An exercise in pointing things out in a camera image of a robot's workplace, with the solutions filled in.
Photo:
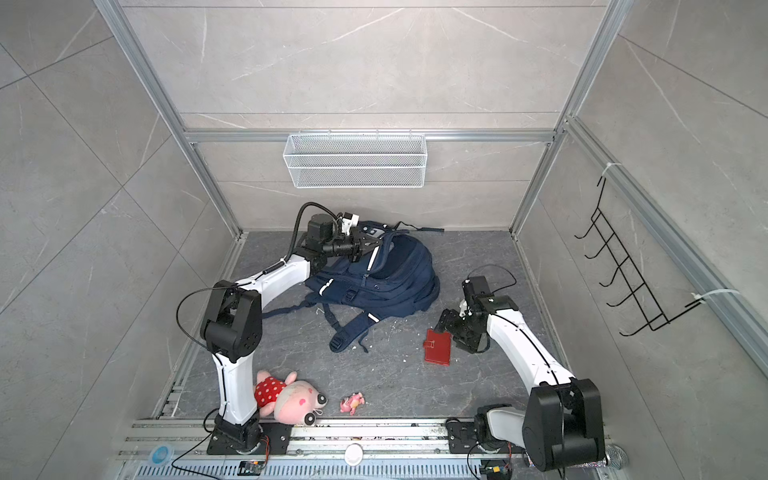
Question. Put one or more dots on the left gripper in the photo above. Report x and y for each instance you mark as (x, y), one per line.
(359, 245)

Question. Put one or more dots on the black wire hook rack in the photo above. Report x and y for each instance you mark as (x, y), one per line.
(629, 274)

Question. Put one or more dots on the navy blue student backpack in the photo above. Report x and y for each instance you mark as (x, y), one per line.
(395, 279)

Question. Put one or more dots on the blue tape roll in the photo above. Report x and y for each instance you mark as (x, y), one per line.
(161, 456)

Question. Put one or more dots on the white round cap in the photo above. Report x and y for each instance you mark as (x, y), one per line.
(354, 455)

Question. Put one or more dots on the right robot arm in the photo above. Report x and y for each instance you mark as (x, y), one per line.
(562, 424)

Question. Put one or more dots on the red card box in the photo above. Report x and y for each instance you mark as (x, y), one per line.
(437, 347)

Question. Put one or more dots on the glitter purple tube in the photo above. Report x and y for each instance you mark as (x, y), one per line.
(616, 457)

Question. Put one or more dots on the pink pig plush toy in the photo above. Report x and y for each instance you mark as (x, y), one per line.
(290, 401)

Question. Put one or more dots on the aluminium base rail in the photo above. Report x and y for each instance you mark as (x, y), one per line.
(333, 448)

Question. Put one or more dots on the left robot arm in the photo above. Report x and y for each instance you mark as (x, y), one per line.
(231, 328)

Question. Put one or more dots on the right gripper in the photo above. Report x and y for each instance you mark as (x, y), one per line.
(448, 321)

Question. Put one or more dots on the small pink toy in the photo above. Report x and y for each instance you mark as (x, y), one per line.
(351, 403)

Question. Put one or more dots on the white wire mesh basket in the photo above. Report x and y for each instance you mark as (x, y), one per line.
(360, 160)

